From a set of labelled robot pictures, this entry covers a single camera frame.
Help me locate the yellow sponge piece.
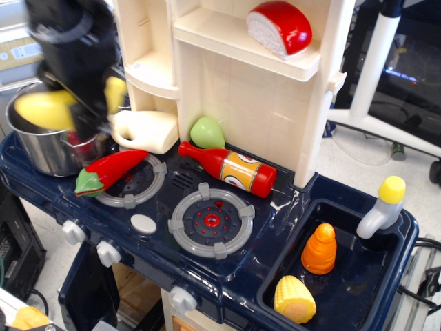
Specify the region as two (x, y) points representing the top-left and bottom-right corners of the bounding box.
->
(11, 306), (50, 330)

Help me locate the orange toy carrot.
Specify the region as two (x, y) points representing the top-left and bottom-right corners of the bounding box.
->
(301, 223), (337, 275)

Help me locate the yellow toy corn cob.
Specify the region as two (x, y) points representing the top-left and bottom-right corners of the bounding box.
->
(274, 275), (316, 324)

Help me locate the middle grey stove knob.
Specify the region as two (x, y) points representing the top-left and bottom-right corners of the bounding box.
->
(96, 241), (121, 268)

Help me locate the stainless steel pot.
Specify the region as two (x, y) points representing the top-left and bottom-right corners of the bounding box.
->
(6, 82), (107, 177)

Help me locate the left grey stove burner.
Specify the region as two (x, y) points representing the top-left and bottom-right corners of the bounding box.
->
(96, 155), (167, 210)

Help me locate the red toy chili pepper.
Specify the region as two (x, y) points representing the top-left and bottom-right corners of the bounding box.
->
(74, 150), (150, 197)

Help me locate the grey yellow toy faucet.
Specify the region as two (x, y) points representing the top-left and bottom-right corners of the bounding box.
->
(356, 176), (406, 239)

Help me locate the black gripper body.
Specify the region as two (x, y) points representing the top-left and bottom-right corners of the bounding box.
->
(25, 1), (116, 103)

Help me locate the black computer case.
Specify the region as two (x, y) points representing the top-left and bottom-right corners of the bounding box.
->
(1, 185), (46, 301)

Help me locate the grey stove knob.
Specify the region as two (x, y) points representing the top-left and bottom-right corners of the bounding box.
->
(96, 241), (121, 268)
(170, 286), (197, 314)
(62, 220), (87, 245)

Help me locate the right grey stove knob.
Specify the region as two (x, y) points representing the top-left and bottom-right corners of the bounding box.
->
(170, 286), (197, 314)

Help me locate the cream toy kitchen shelf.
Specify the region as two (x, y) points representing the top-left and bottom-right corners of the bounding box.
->
(113, 1), (354, 188)

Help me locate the grey appliance with panel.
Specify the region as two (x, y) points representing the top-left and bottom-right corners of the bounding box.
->
(1, 1), (43, 92)

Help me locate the right grey stove burner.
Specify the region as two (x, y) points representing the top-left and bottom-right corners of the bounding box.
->
(168, 183), (255, 260)

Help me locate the green toy pear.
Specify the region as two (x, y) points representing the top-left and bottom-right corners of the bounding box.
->
(190, 117), (225, 149)

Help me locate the cream toy milk jug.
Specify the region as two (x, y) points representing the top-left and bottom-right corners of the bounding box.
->
(107, 110), (179, 154)

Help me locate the red toy cheese wedge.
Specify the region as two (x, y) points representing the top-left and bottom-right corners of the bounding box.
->
(246, 1), (313, 60)

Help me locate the yellow toy banana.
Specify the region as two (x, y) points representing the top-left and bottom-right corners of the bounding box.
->
(13, 77), (127, 131)

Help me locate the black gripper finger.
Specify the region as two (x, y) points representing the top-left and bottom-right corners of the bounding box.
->
(69, 101), (110, 141)

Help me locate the navy toy kitchen counter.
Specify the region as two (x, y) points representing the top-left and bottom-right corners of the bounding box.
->
(1, 133), (418, 330)

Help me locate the white stand frame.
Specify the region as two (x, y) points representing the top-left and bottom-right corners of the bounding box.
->
(328, 1), (440, 157)

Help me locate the grey oval stove button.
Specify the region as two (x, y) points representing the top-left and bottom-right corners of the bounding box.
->
(130, 214), (157, 234)

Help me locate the red toy ketchup bottle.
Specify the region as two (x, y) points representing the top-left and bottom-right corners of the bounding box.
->
(178, 141), (277, 198)

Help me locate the grey stove burner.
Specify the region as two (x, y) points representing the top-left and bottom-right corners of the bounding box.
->
(168, 183), (255, 260)
(96, 155), (167, 210)

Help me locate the left grey stove knob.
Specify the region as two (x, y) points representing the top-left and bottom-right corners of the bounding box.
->
(62, 220), (87, 245)

